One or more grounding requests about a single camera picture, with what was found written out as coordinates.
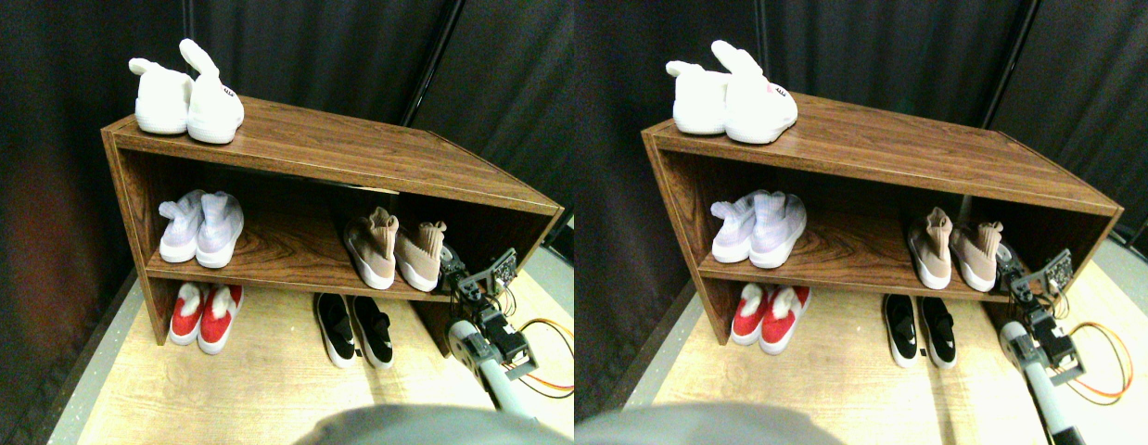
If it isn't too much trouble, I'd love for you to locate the orange wire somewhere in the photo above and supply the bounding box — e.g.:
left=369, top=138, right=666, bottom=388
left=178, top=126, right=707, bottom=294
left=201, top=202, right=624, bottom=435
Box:
left=1061, top=321, right=1135, bottom=406
left=517, top=318, right=574, bottom=400

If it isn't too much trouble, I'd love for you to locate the lilac shoe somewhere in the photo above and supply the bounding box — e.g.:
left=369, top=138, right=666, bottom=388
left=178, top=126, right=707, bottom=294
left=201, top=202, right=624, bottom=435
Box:
left=159, top=190, right=207, bottom=263
left=710, top=191, right=760, bottom=263
left=748, top=191, right=809, bottom=270
left=196, top=191, right=246, bottom=270

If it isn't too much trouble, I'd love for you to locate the white shoe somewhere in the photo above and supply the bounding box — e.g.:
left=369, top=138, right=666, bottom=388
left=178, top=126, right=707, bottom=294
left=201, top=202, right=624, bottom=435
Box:
left=179, top=38, right=246, bottom=145
left=666, top=61, right=731, bottom=135
left=128, top=58, right=196, bottom=135
left=711, top=40, right=799, bottom=145

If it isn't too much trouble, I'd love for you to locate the black shoe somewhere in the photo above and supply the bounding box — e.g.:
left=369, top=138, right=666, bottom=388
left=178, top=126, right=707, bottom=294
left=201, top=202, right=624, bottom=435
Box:
left=314, top=293, right=359, bottom=368
left=352, top=296, right=396, bottom=370
left=883, top=293, right=921, bottom=368
left=920, top=296, right=959, bottom=370

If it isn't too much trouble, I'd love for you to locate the brown shoe rack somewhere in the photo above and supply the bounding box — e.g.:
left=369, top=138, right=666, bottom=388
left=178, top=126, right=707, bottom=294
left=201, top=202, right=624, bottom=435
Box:
left=101, top=95, right=567, bottom=359
left=641, top=93, right=1125, bottom=346

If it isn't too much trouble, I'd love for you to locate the beige shoe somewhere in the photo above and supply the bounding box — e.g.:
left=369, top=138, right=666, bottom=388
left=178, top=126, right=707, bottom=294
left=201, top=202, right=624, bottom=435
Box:
left=395, top=221, right=448, bottom=293
left=950, top=221, right=1004, bottom=293
left=344, top=207, right=401, bottom=289
left=908, top=207, right=954, bottom=290

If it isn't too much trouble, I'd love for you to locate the red shoe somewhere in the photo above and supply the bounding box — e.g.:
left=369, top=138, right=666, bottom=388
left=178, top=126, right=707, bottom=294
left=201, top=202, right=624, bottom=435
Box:
left=759, top=285, right=812, bottom=355
left=198, top=285, right=245, bottom=355
left=170, top=283, right=210, bottom=347
left=731, top=283, right=772, bottom=347

